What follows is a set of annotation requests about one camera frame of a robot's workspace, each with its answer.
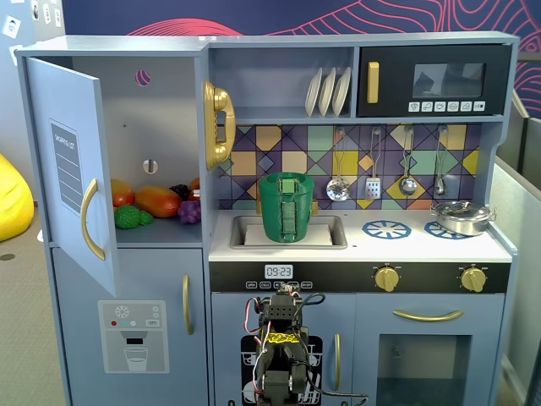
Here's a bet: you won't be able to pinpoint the steel skimmer spoon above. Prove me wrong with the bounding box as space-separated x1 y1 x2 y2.
325 128 352 202

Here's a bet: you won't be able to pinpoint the grey toy sink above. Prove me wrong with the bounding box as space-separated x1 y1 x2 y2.
229 214 348 250

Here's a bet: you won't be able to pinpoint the purple toy grapes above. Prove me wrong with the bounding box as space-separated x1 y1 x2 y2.
177 200 202 226

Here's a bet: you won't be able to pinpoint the steel slotted spatula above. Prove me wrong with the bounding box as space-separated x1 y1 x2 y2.
364 128 382 200

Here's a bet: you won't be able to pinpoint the large orange toy mango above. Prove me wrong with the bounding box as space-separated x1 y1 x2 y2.
134 185 183 219

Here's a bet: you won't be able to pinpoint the gold toy telephone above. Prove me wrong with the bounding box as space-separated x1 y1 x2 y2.
201 80 237 172

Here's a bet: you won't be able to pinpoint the white toy plate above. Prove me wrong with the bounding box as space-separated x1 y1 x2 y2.
304 67 325 118
317 66 338 118
331 66 352 117

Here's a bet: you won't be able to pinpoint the steel ladle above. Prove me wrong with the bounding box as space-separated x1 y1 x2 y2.
398 125 418 197

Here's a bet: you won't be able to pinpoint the gold stove knob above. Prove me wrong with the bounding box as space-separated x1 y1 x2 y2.
460 266 488 294
374 266 400 294

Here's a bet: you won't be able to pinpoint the green toy grapes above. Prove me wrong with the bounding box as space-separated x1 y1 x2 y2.
113 205 155 231

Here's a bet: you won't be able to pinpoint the small orange toy mango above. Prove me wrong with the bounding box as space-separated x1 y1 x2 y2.
110 178 136 208

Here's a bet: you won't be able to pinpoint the blue toy kitchen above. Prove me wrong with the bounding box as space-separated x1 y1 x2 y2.
14 30 521 406

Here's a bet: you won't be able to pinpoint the black microwave door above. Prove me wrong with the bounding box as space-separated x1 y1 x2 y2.
357 43 512 118

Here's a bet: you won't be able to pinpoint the steel whisk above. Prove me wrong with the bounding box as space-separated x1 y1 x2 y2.
434 124 450 197

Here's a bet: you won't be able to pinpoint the blue oven door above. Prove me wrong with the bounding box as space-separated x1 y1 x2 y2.
355 294 506 406

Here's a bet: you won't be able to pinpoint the steel toy pot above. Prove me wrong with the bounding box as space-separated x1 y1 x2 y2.
434 206 496 237

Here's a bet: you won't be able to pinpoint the blue fridge door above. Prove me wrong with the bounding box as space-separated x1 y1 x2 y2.
25 57 118 299

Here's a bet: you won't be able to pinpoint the grey desk divider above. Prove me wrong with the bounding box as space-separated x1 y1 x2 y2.
489 151 541 403

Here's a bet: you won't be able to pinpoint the yellow bean bag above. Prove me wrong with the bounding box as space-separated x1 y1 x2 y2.
0 152 36 244

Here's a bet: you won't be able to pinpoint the black camera cable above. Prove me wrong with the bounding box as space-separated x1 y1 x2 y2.
295 291 369 402

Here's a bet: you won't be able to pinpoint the gold freezer door handle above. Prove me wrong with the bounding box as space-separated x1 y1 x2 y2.
182 273 195 337

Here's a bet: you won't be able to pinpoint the gold microwave handle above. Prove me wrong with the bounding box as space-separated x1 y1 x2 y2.
366 61 380 104

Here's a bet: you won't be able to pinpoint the gold dishwasher handle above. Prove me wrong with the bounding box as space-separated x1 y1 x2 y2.
333 333 342 392

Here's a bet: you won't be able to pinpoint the gold fridge door handle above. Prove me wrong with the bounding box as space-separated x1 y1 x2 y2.
79 177 107 261

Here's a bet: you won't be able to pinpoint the gold oven handle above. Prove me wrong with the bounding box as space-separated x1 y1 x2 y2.
391 309 465 324

